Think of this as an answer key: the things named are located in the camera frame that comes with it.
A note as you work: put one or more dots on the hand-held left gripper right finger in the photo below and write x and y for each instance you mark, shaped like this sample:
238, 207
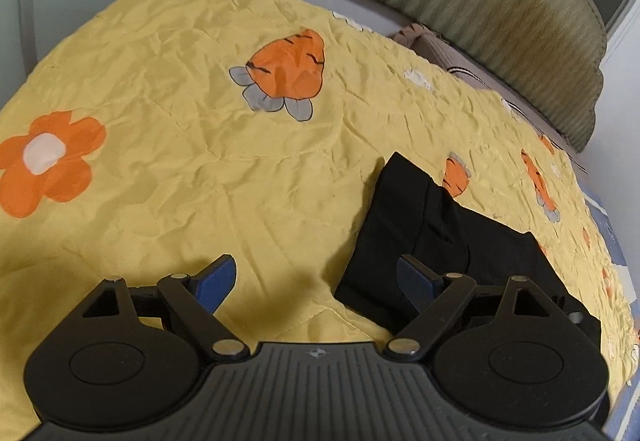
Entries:
414, 282

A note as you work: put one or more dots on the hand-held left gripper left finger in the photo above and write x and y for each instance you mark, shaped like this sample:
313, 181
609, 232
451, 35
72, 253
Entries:
216, 282

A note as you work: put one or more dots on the brown striped pillow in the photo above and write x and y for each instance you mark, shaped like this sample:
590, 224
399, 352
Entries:
440, 52

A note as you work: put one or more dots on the black pants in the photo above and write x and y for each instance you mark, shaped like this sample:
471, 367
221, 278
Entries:
450, 241

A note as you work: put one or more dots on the yellow carrot print blanket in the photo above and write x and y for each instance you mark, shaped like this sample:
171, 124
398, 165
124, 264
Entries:
175, 161

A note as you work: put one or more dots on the olive padded headboard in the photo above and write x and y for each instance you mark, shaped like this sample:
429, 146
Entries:
500, 16

